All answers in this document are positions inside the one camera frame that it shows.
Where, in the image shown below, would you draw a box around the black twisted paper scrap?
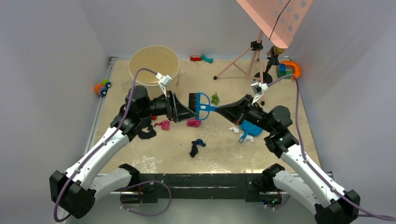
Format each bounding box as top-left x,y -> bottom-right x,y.
189,141 -> 198,158

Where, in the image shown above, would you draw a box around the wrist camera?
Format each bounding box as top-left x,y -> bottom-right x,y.
156,72 -> 173,95
251,80 -> 268,104

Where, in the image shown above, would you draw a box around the large pink paper ball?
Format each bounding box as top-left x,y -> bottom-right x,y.
187,119 -> 202,127

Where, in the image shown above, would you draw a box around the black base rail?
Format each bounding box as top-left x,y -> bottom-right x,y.
119,173 -> 289,206

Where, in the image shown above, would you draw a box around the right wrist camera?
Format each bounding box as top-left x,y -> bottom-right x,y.
251,80 -> 268,104

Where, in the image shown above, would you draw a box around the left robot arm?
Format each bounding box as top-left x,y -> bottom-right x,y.
49,86 -> 197,223

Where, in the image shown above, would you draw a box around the white scrap near dustpan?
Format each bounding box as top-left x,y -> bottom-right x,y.
239,133 -> 255,143

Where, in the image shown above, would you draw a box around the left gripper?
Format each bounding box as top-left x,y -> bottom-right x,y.
139,90 -> 197,122

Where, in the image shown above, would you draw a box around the white scrap left of dustpan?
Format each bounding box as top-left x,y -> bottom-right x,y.
228,127 -> 240,133

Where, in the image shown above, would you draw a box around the blue hand brush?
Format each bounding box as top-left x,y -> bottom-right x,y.
188,92 -> 218,121

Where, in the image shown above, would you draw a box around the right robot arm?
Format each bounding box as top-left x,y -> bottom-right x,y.
215,95 -> 361,224

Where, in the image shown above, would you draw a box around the blue scrap on brush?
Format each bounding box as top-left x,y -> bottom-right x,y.
195,139 -> 206,147

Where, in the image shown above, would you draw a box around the pink music stand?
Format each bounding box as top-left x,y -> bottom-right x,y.
213,0 -> 315,106

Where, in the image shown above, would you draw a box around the green paper scrap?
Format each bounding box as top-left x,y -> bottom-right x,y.
211,92 -> 220,105

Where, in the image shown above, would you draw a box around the long black paper strip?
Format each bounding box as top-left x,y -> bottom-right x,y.
138,118 -> 156,139

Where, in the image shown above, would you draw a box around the red toy block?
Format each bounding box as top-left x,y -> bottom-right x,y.
190,55 -> 202,62

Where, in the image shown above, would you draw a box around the beige plastic bucket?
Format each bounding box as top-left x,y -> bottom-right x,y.
128,45 -> 180,98

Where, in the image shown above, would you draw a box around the orange ring toy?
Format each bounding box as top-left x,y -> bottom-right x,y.
280,61 -> 302,78

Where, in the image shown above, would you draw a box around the orange wheeled toy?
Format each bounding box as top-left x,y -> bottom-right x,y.
94,79 -> 112,97

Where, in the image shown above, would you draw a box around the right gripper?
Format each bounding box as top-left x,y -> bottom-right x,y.
216,94 -> 275,133

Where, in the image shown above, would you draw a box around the black microphone stand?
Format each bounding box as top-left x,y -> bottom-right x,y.
254,46 -> 286,84

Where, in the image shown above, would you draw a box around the blue dustpan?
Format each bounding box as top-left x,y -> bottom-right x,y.
240,121 -> 263,137

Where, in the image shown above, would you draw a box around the small pink paper scrap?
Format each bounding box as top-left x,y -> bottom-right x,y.
153,120 -> 170,130

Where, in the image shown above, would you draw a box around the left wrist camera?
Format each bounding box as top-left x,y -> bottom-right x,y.
156,72 -> 173,95

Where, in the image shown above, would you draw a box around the green blue toy blocks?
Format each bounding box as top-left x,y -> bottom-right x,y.
276,63 -> 293,79

